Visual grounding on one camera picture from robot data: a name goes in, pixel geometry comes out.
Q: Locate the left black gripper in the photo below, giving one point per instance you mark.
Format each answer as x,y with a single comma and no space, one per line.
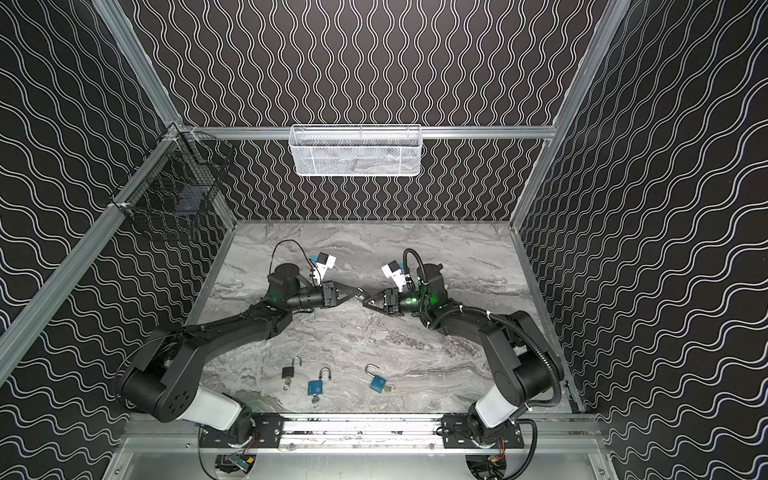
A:
330,295

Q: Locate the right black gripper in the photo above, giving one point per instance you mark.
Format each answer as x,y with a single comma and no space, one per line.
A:
388,300

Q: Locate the black padlock with key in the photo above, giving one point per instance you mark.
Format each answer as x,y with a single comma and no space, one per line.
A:
288,372

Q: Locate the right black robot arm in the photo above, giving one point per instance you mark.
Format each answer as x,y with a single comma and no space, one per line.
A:
524,368

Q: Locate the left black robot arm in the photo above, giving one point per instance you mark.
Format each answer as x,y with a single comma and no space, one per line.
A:
163,377

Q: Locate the blue padlock right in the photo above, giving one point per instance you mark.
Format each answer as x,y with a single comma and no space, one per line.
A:
378,383

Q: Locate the blue padlock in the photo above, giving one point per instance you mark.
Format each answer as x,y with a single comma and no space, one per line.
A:
378,383
316,387

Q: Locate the blue padlock middle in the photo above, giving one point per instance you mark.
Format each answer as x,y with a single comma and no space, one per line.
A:
316,387

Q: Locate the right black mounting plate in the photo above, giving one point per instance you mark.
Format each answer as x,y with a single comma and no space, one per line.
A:
480,433

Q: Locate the black mounting plate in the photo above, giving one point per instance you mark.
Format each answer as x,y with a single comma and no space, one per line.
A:
240,433
480,433

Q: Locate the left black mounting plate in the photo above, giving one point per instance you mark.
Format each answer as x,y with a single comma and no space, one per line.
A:
240,433

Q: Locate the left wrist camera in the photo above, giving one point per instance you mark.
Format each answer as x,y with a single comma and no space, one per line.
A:
320,264

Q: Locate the white wire mesh basket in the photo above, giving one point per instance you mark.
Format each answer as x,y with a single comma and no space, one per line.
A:
355,150

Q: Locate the black wire mesh basket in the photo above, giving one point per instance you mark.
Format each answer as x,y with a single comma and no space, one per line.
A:
178,202

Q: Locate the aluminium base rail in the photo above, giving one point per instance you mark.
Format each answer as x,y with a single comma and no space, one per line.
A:
316,433

